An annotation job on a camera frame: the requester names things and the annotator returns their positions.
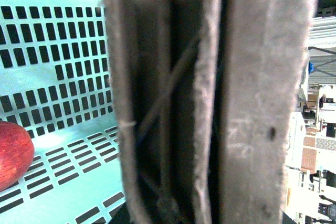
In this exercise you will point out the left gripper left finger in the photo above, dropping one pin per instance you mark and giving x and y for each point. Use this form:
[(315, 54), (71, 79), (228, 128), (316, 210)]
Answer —
[(163, 57)]

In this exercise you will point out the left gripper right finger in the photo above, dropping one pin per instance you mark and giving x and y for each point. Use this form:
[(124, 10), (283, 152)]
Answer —
[(264, 53)]

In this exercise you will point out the red apple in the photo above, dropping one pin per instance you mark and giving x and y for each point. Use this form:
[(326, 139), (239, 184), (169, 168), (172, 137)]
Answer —
[(17, 153)]

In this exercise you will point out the light blue plastic basket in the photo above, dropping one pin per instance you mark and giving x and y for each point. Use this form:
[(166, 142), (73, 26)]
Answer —
[(55, 84)]

